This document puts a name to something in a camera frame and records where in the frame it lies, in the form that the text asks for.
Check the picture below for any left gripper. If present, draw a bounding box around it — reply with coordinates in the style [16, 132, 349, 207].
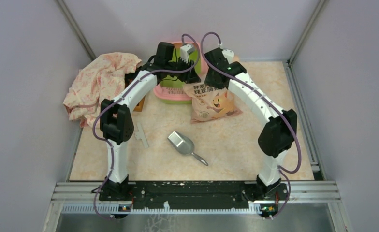
[166, 55, 201, 84]

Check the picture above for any pink and green litter box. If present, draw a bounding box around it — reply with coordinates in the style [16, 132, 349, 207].
[153, 42, 207, 104]

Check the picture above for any pink cat litter bag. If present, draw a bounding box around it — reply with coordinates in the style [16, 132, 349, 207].
[182, 72, 243, 124]

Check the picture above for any metal litter scoop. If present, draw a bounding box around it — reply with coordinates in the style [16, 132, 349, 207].
[167, 131, 209, 166]

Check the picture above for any white bag sealing clip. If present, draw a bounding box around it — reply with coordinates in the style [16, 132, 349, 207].
[134, 122, 149, 148]

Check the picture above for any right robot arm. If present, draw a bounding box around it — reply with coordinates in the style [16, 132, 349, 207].
[203, 48, 297, 199]

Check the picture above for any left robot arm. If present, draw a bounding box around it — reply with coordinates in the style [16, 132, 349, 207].
[97, 42, 201, 200]

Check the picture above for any orange wooden tray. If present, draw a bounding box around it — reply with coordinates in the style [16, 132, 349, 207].
[124, 73, 146, 112]

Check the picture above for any pink floral cloth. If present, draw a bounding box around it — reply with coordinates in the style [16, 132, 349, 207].
[63, 52, 142, 128]

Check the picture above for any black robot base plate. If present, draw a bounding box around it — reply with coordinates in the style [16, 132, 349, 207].
[99, 181, 287, 210]

